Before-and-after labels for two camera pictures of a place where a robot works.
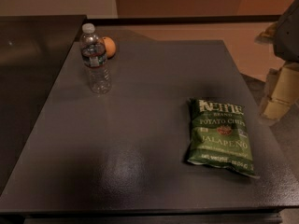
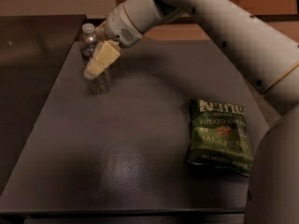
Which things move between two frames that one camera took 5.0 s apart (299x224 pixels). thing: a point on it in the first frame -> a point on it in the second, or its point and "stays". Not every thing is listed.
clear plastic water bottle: [93, 54] stays
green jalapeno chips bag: [219, 136] stays
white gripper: [289, 37] -> [119, 24]
